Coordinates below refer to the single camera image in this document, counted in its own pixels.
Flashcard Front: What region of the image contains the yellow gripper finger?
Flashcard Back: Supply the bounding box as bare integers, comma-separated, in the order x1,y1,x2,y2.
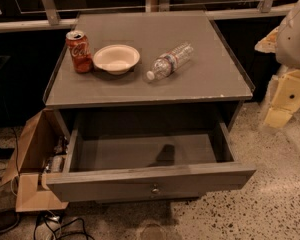
264,70,300,128

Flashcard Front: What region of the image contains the grey top drawer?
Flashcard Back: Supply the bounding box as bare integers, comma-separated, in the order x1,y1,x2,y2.
46,122,256,203

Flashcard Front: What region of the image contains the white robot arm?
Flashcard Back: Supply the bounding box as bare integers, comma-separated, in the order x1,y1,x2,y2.
254,0,300,128

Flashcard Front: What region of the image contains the grey drawer cabinet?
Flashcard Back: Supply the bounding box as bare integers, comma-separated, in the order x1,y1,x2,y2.
42,10,256,205

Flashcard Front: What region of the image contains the clear plastic water bottle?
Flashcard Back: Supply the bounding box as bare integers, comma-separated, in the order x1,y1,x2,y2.
146,42,194,81

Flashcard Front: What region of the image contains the white paper bowl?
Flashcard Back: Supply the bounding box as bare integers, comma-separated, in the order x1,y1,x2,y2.
93,45,140,75

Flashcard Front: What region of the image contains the red cola can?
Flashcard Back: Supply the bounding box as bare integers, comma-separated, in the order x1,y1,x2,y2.
66,30,92,73

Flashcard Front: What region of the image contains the brown cardboard box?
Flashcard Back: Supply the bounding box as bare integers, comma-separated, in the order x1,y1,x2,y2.
1,109,68,212

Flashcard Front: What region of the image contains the black floor cable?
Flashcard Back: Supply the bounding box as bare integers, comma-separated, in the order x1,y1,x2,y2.
33,212,96,240

